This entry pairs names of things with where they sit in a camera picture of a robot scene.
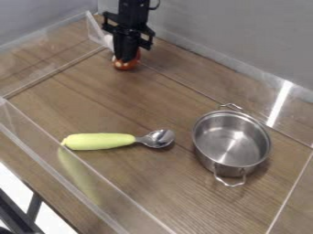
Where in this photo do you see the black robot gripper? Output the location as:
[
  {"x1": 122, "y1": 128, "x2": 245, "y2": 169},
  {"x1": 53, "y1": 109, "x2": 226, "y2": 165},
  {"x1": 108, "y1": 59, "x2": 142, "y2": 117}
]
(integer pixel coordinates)
[{"x1": 102, "y1": 11, "x2": 155, "y2": 62}]

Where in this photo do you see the red white toy mushroom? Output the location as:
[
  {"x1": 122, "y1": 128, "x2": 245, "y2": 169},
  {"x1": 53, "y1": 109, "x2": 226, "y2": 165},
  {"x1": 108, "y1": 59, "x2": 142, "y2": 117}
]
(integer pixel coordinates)
[{"x1": 111, "y1": 51, "x2": 140, "y2": 70}]

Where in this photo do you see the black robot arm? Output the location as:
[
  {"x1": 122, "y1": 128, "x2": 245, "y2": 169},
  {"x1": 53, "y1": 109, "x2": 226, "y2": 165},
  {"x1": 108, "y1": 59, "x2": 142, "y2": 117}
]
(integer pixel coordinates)
[{"x1": 102, "y1": 0, "x2": 160, "y2": 63}]

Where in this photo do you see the stainless steel pot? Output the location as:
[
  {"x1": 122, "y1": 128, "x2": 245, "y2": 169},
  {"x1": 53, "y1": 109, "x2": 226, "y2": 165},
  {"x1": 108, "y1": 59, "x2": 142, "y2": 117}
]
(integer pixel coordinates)
[{"x1": 193, "y1": 103, "x2": 271, "y2": 187}]

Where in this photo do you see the clear acrylic corner bracket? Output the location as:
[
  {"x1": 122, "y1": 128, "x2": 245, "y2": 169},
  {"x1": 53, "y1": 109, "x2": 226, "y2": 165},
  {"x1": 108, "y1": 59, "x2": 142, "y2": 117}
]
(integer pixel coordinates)
[{"x1": 86, "y1": 11, "x2": 114, "y2": 51}]

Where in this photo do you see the spoon with yellow handle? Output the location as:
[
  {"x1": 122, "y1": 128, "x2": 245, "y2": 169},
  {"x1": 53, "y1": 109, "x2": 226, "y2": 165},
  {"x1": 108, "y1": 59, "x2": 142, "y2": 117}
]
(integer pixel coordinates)
[{"x1": 61, "y1": 130, "x2": 175, "y2": 151}]

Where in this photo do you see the clear acrylic enclosure wall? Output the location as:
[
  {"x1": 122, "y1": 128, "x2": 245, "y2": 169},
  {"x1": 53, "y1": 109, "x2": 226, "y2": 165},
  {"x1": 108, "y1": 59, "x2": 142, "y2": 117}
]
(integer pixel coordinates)
[{"x1": 0, "y1": 13, "x2": 313, "y2": 234}]

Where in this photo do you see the black metal table frame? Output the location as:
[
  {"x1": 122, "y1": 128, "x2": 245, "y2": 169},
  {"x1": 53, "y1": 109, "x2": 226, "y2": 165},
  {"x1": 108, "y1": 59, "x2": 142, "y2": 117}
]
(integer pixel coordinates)
[{"x1": 0, "y1": 188, "x2": 45, "y2": 234}]

